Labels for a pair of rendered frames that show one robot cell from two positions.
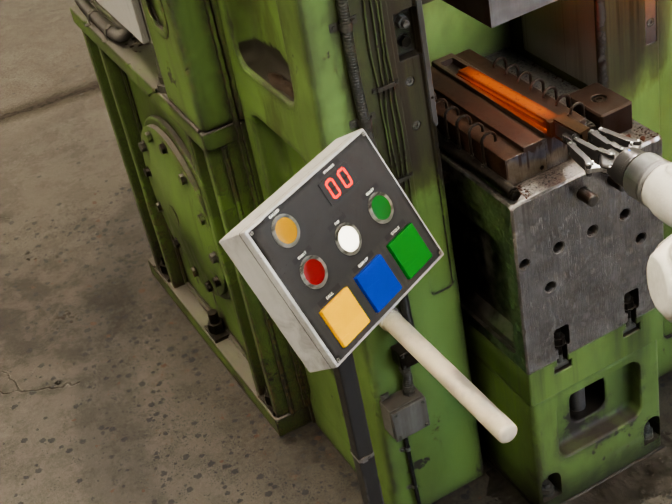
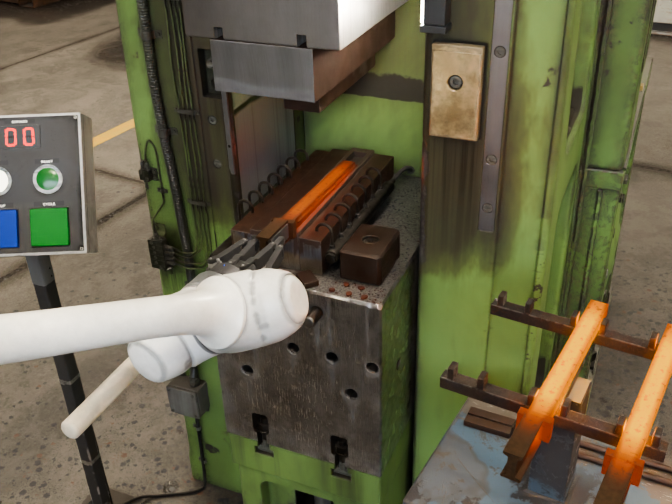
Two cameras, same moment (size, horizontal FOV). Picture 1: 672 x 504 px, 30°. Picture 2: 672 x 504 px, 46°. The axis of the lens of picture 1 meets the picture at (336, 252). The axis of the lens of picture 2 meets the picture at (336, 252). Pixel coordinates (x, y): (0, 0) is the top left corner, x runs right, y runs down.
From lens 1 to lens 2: 2.04 m
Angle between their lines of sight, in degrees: 38
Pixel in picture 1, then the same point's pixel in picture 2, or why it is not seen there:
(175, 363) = not seen: hidden behind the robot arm
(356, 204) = (25, 162)
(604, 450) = not seen: outside the picture
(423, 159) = (222, 198)
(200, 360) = not seen: hidden behind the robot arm
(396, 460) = (190, 430)
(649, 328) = (362, 488)
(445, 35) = (392, 137)
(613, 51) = (434, 213)
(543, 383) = (243, 451)
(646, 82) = (474, 269)
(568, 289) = (267, 385)
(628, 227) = (336, 373)
